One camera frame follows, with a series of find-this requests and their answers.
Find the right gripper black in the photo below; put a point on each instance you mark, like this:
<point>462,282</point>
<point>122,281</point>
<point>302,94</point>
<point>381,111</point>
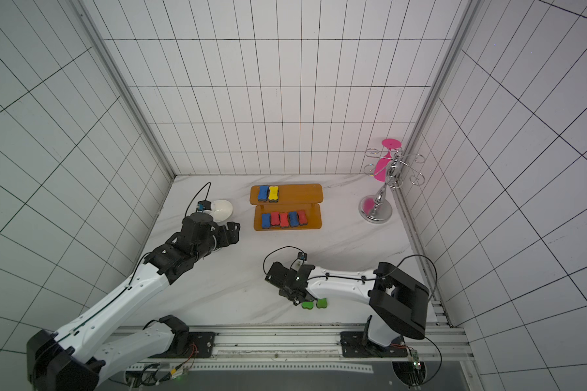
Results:
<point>284,286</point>

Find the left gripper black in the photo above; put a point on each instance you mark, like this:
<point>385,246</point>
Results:
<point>233,235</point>

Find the blue eraser top shelf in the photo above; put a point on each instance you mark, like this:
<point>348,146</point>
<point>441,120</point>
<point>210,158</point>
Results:
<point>263,193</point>

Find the yellow eraser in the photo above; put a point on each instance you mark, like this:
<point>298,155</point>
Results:
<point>273,194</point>

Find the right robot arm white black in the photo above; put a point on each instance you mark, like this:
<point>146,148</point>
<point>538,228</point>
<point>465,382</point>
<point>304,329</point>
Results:
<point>399,302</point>

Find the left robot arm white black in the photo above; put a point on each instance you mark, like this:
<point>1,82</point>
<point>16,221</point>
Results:
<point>77,356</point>

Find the two-tier wooden shelf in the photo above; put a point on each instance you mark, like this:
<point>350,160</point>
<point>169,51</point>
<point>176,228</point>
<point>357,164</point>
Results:
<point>292,197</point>

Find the white ceramic bowl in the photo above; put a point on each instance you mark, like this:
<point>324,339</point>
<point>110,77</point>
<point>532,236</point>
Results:
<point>221,210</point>

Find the blue eraser bottom left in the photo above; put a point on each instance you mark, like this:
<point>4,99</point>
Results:
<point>266,221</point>

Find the red eraser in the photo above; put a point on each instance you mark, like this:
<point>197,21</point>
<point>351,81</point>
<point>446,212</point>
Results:
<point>302,218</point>
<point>284,220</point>
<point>275,219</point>

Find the red eraser bottom middle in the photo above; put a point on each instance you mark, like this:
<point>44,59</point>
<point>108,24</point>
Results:
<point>284,220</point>

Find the red eraser bottom right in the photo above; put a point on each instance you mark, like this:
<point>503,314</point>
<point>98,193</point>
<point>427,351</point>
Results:
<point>302,218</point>

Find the chrome glass holder stand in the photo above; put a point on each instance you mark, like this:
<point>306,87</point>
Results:
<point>376,208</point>

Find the pink wine glass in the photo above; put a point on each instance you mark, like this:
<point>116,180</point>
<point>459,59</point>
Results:
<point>391,146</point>

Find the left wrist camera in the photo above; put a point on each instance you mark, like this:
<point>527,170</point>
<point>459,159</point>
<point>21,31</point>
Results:
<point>203,206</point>

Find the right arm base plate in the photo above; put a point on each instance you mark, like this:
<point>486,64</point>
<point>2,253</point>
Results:
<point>357,345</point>

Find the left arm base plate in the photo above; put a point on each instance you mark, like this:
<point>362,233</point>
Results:
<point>195,344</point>

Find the aluminium mounting rail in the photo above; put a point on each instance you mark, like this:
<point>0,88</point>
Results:
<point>315,347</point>

